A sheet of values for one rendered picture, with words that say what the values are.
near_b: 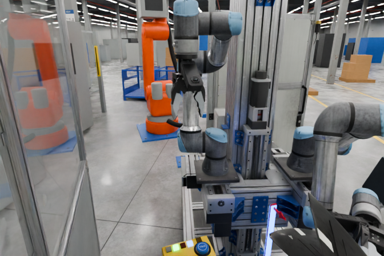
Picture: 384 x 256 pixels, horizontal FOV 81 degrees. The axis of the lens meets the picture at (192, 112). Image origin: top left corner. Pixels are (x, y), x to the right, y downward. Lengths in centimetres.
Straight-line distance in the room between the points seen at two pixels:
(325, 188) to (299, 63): 188
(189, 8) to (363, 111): 69
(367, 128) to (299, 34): 180
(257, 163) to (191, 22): 99
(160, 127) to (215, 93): 232
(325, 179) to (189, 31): 71
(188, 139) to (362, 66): 1225
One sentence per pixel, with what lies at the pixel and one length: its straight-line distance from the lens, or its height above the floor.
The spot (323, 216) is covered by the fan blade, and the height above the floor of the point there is 143.
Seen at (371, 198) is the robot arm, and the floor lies 121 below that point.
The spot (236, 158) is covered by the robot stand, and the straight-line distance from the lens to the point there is 148.
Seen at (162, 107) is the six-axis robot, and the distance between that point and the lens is 430.
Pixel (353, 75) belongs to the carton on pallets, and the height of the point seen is 33.
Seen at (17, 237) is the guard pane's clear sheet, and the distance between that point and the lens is 73.
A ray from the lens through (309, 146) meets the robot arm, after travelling 137.
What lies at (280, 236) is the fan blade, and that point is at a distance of 78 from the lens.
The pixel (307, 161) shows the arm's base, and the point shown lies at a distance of 140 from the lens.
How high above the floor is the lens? 171
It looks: 17 degrees down
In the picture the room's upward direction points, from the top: straight up
